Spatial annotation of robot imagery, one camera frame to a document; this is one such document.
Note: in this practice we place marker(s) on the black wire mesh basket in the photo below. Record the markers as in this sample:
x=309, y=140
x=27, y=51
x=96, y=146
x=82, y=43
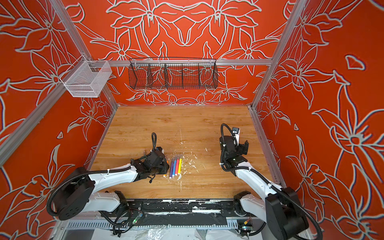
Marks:
x=174, y=74

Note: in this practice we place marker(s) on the purple marker pen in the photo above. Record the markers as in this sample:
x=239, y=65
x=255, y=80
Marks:
x=171, y=169

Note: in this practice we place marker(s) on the yellow marker pen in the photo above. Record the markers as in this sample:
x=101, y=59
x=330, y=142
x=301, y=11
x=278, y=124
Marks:
x=180, y=165

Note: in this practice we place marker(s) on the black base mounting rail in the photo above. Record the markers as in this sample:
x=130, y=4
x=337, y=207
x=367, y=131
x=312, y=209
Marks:
x=220, y=207

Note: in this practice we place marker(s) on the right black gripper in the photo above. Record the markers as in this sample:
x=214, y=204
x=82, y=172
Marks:
x=243, y=149

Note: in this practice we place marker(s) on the blue marker pen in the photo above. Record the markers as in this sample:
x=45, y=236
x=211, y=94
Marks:
x=174, y=171

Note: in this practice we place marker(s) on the pink marker pen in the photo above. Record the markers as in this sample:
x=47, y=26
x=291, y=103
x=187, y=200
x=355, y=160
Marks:
x=177, y=166

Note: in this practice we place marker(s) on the white wire mesh basket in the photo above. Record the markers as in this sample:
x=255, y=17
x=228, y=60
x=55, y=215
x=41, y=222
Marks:
x=86, y=79

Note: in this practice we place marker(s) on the right base cable connector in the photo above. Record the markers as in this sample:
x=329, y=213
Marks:
x=248, y=228

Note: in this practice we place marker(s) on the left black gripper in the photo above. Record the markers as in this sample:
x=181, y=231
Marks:
x=165, y=167

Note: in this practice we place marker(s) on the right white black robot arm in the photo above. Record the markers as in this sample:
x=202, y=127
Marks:
x=278, y=207

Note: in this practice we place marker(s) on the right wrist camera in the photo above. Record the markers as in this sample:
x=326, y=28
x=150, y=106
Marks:
x=236, y=135

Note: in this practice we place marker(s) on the white slotted cable duct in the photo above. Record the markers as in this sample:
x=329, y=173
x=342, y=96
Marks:
x=105, y=225

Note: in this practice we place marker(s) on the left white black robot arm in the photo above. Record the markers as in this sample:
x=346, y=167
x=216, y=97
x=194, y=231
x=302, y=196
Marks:
x=82, y=191

